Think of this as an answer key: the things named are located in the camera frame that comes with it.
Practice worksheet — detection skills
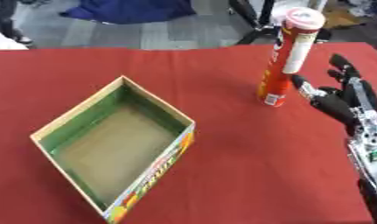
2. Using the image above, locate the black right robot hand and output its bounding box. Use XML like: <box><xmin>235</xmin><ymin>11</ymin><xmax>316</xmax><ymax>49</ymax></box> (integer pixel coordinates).
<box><xmin>290</xmin><ymin>52</ymin><xmax>377</xmax><ymax>138</ymax></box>

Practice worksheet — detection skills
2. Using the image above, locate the tall red cylindrical bottle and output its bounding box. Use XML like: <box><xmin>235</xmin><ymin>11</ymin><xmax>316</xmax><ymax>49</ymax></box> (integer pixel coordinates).
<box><xmin>255</xmin><ymin>6</ymin><xmax>328</xmax><ymax>108</ymax></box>

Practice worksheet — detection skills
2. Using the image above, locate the open cardboard box green inside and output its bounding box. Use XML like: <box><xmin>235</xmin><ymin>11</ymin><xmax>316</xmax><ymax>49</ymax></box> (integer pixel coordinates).
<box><xmin>29</xmin><ymin>75</ymin><xmax>198</xmax><ymax>224</ymax></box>

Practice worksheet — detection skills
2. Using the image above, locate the black tripod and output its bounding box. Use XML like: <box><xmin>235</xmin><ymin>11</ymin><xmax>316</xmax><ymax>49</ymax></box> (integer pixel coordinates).
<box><xmin>226</xmin><ymin>0</ymin><xmax>334</xmax><ymax>46</ymax></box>

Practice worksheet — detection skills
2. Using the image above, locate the blue fabric bag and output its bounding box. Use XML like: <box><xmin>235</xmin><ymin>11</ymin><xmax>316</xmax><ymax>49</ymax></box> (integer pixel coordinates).
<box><xmin>58</xmin><ymin>0</ymin><xmax>198</xmax><ymax>25</ymax></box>

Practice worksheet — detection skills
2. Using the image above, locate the white object at edge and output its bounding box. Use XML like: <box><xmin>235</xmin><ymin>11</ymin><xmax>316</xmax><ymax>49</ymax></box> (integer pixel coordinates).
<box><xmin>0</xmin><ymin>25</ymin><xmax>31</xmax><ymax>51</ymax></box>

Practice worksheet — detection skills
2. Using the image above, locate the person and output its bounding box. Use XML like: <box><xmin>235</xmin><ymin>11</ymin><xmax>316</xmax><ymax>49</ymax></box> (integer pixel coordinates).
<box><xmin>0</xmin><ymin>0</ymin><xmax>35</xmax><ymax>46</ymax></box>

